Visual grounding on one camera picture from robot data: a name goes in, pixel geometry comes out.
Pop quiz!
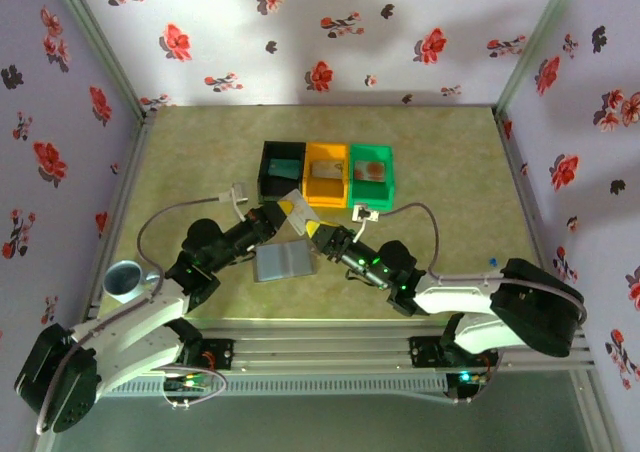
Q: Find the aluminium table rail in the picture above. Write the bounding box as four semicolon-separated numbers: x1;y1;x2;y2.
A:
89;321;596;373

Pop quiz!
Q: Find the aluminium frame post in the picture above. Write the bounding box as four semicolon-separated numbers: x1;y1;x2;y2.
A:
492;0;586;121
47;0;151;123

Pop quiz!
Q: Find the left base circuit board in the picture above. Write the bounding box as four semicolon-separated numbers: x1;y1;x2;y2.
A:
164;373;211;392

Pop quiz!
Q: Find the beige card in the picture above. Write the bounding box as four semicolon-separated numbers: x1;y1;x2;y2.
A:
278;188;322;237
309;160;344;179

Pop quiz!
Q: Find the teal card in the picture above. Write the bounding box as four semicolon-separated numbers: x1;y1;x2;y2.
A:
267;158;300;180

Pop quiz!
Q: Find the yellow plastic bin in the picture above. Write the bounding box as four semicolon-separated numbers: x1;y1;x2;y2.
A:
301;141;350;209

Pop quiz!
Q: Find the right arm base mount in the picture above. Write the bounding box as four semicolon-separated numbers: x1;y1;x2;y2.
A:
408;335;500;371

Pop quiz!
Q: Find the grey card holder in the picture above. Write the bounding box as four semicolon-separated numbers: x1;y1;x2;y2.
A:
253;239;320;284

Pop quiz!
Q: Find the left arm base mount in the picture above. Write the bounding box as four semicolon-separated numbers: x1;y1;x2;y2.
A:
169;338;236;372

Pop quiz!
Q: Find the aluminium side rail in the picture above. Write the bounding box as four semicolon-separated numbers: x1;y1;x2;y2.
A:
87;114;157;326
492;111;579;329

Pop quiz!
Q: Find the black plastic bin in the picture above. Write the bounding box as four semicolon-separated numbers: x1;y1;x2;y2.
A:
256;140;307;207

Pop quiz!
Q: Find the green plastic bin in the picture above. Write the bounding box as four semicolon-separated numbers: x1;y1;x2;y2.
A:
346;143;396;212

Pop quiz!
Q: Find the blue mug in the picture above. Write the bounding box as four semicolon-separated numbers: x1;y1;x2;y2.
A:
102;260;161;303

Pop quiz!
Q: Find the grey slotted cable duct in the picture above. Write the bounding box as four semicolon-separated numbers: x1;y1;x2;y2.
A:
97;374;449;398

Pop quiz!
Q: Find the left base cable loop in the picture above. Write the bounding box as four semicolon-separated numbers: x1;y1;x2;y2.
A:
149;361;227;411

